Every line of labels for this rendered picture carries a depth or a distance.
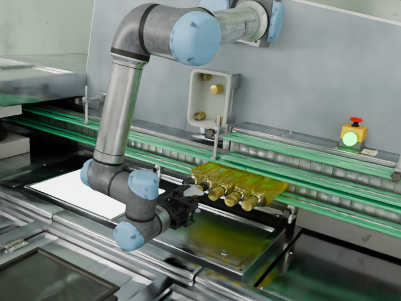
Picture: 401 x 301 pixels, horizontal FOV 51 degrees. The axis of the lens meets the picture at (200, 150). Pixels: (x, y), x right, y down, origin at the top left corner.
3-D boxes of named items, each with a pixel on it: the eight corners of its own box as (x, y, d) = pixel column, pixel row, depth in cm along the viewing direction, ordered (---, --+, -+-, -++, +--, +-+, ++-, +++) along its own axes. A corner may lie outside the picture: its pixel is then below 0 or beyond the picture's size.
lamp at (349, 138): (342, 143, 142) (340, 144, 139) (345, 130, 140) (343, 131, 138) (356, 146, 139) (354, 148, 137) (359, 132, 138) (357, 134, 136)
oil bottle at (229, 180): (242, 177, 158) (214, 194, 140) (244, 163, 156) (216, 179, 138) (256, 181, 155) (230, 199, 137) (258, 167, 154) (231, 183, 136)
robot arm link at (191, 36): (248, -7, 135) (138, 4, 92) (292, 0, 128) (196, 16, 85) (243, 31, 140) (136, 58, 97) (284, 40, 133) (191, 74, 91)
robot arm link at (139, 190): (111, 169, 102) (107, 209, 106) (148, 185, 97) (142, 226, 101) (132, 161, 108) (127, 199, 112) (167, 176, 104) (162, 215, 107)
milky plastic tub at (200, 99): (197, 120, 178) (186, 123, 170) (201, 67, 171) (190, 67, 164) (234, 129, 169) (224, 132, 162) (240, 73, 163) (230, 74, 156)
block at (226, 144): (228, 145, 165) (220, 149, 160) (231, 122, 163) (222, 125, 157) (237, 147, 164) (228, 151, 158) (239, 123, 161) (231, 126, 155)
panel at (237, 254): (90, 170, 185) (22, 193, 157) (90, 163, 184) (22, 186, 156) (284, 236, 143) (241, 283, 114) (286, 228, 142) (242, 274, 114)
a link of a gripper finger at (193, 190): (210, 192, 131) (194, 206, 124) (194, 186, 134) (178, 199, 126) (212, 184, 129) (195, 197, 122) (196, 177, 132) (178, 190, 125)
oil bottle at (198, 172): (215, 170, 163) (185, 186, 146) (216, 156, 162) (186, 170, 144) (228, 174, 161) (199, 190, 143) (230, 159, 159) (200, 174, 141)
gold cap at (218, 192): (213, 195, 137) (207, 199, 134) (215, 185, 136) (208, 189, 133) (223, 198, 136) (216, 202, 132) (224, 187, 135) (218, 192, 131)
